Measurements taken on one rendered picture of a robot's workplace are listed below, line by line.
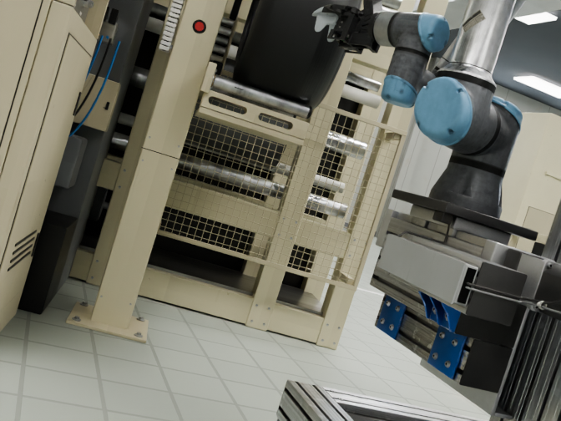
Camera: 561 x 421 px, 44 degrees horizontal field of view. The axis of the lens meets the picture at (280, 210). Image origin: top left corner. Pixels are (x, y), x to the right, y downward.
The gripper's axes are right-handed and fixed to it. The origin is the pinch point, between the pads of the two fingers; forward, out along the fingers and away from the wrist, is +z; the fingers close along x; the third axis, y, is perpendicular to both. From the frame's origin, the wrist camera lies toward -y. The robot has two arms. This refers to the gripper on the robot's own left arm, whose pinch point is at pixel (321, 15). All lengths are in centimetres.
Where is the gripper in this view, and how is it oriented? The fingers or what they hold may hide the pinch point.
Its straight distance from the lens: 172.1
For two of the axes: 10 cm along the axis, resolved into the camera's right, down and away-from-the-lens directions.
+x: 6.3, 3.0, 7.1
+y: -3.9, 9.2, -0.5
